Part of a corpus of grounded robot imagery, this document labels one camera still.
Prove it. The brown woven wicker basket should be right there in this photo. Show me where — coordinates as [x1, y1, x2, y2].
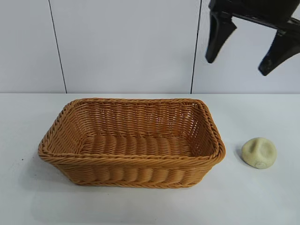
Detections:
[38, 97, 227, 189]

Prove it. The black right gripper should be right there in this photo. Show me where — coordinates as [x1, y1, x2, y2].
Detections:
[205, 0, 300, 77]

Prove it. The pale yellow egg yolk pastry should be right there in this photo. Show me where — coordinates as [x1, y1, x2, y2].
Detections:
[242, 137, 278, 169]

